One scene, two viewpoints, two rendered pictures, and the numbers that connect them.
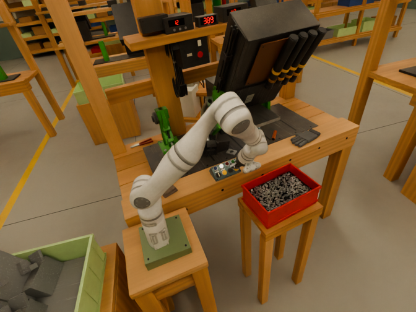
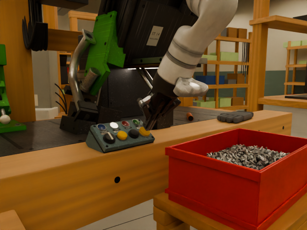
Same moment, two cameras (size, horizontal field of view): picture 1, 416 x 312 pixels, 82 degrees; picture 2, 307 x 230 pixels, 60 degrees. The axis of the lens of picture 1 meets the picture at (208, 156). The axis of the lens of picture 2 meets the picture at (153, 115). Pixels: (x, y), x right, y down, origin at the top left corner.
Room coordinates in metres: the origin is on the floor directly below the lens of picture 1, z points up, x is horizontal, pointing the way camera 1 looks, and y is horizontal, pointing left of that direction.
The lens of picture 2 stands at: (0.33, 0.09, 1.07)
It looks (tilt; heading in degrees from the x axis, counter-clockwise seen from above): 9 degrees down; 338
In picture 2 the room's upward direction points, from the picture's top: straight up
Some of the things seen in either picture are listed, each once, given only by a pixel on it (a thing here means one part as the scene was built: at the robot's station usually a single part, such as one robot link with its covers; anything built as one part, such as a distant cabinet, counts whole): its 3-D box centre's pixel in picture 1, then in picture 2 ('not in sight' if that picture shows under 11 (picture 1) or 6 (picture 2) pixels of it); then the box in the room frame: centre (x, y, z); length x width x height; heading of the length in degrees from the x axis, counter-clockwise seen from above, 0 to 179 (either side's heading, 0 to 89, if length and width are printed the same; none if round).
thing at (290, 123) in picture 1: (229, 137); (118, 123); (1.32, -0.16, 0.89); 1.10 x 0.42 x 0.02; 109
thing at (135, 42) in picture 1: (203, 28); not in sight; (1.56, -0.08, 1.52); 0.90 x 0.25 x 0.04; 109
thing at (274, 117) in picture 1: (247, 109); (150, 64); (1.25, -0.27, 1.11); 0.39 x 0.16 x 0.03; 19
